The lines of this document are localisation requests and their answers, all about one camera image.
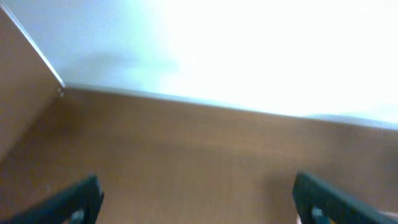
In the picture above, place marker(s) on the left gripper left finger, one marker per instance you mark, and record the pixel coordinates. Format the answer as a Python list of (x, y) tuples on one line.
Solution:
[(79, 203)]

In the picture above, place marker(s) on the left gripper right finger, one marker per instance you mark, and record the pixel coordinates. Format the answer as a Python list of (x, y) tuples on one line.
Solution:
[(319, 202)]

